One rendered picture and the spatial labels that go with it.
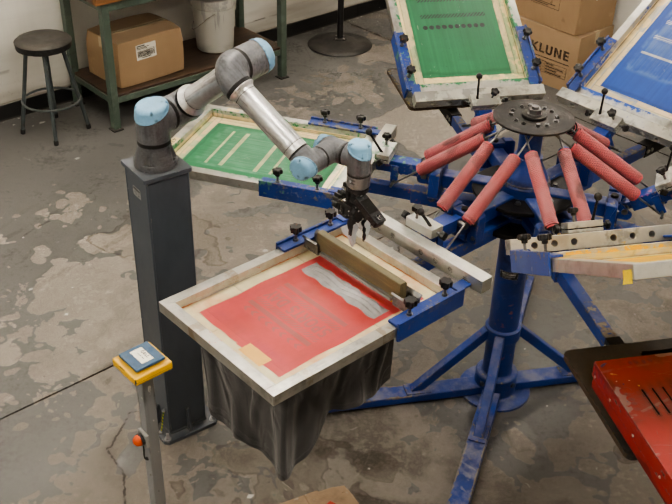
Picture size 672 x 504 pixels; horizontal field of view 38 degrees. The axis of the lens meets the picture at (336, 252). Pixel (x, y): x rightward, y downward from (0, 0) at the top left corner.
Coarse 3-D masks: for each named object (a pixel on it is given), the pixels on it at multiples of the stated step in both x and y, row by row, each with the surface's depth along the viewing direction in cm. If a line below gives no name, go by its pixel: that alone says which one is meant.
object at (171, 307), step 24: (312, 240) 341; (360, 240) 344; (264, 264) 330; (408, 264) 330; (192, 288) 315; (216, 288) 319; (432, 288) 323; (168, 312) 306; (192, 336) 299; (216, 336) 295; (384, 336) 298; (240, 360) 286; (336, 360) 287; (264, 384) 277; (288, 384) 278; (312, 384) 283
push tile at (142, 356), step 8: (144, 344) 294; (128, 352) 291; (136, 352) 291; (144, 352) 291; (152, 352) 291; (128, 360) 288; (136, 360) 288; (144, 360) 288; (152, 360) 288; (160, 360) 289; (136, 368) 285; (144, 368) 286
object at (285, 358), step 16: (368, 288) 324; (336, 304) 316; (384, 304) 316; (352, 320) 309; (368, 320) 309; (256, 336) 301; (272, 336) 301; (336, 336) 302; (352, 336) 302; (272, 352) 295; (288, 352) 295; (304, 352) 295; (320, 352) 295; (272, 368) 289; (288, 368) 289
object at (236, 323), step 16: (320, 256) 339; (288, 272) 330; (336, 272) 331; (256, 288) 322; (272, 288) 322; (304, 288) 323; (320, 288) 323; (224, 304) 314; (240, 304) 315; (208, 320) 307; (224, 320) 307; (240, 320) 308; (256, 320) 308; (240, 336) 301
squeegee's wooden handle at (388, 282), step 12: (324, 240) 331; (336, 240) 328; (324, 252) 333; (336, 252) 328; (348, 252) 323; (348, 264) 325; (360, 264) 320; (372, 264) 317; (372, 276) 317; (384, 276) 312; (396, 276) 311; (384, 288) 315; (396, 288) 310
